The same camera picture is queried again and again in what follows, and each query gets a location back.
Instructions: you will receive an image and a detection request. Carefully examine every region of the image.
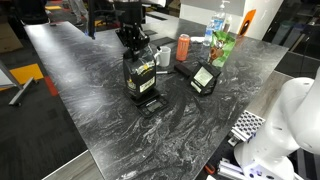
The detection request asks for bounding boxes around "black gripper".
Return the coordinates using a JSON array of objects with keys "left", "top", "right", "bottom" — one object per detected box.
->
[{"left": 116, "top": 23, "right": 150, "bottom": 61}]

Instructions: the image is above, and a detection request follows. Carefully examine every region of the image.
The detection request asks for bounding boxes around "black coffee packet yellow label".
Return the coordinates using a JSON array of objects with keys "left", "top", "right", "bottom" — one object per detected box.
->
[{"left": 123, "top": 45, "right": 156, "bottom": 99}]

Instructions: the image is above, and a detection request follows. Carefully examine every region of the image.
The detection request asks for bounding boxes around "black digital kitchen scale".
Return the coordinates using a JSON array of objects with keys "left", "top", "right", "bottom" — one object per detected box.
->
[{"left": 124, "top": 88, "right": 168, "bottom": 118}]

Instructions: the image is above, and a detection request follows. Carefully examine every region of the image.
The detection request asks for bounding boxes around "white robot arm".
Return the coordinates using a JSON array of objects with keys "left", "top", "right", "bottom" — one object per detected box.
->
[{"left": 87, "top": 0, "right": 166, "bottom": 61}]

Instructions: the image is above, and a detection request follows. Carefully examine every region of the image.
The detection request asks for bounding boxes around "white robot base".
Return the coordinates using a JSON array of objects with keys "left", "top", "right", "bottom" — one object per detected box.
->
[{"left": 234, "top": 68, "right": 320, "bottom": 180}]

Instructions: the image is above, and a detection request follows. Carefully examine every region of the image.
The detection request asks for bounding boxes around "black coffee packet white label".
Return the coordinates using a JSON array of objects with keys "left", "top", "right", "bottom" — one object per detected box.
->
[{"left": 190, "top": 61, "right": 221, "bottom": 96}]

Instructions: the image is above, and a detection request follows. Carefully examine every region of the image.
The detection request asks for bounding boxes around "green snack packet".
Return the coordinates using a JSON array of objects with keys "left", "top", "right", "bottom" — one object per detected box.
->
[{"left": 208, "top": 31, "right": 236, "bottom": 68}]

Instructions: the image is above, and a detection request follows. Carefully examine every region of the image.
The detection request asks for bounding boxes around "white mug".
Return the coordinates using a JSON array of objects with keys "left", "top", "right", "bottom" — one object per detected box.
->
[{"left": 154, "top": 46, "right": 171, "bottom": 67}]

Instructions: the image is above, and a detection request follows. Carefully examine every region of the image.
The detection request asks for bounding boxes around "white marker pen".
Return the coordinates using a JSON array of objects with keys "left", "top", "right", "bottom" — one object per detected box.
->
[{"left": 156, "top": 71, "right": 176, "bottom": 75}]

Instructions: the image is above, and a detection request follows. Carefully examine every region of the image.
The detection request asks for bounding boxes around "small black flat box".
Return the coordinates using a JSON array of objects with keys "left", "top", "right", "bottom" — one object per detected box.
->
[{"left": 174, "top": 63, "right": 192, "bottom": 78}]

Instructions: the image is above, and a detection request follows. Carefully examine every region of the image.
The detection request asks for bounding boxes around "orange drink can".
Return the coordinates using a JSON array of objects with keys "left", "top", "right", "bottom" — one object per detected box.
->
[{"left": 176, "top": 34, "right": 190, "bottom": 61}]

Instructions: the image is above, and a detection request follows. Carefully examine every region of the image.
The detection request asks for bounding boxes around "clear plastic water bottle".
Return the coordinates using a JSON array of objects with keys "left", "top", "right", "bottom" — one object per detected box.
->
[{"left": 203, "top": 12, "right": 225, "bottom": 46}]

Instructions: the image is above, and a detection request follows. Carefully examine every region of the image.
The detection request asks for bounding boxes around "clear pump dispenser bottle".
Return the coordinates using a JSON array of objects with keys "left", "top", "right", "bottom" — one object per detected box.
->
[{"left": 220, "top": 0, "right": 232, "bottom": 33}]

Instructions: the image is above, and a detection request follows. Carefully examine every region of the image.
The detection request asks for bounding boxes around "grey metal stand leg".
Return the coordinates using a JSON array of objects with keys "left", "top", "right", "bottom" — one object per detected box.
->
[{"left": 0, "top": 61, "right": 38, "bottom": 106}]

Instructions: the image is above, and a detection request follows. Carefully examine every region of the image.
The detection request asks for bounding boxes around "white orange board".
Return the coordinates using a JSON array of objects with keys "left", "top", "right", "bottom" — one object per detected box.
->
[{"left": 238, "top": 0, "right": 284, "bottom": 40}]

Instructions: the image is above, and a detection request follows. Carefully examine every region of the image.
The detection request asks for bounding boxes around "perforated metal plate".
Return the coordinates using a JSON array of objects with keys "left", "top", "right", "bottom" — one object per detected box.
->
[{"left": 231, "top": 111, "right": 265, "bottom": 141}]

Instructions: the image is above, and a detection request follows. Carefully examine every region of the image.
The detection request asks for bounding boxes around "orange handled tool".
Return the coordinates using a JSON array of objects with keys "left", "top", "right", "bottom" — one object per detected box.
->
[{"left": 204, "top": 164, "right": 216, "bottom": 175}]

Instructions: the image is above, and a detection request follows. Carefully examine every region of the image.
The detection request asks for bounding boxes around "aluminium extrusion rail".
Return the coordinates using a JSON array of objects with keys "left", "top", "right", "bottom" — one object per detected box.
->
[{"left": 218, "top": 161, "right": 247, "bottom": 180}]

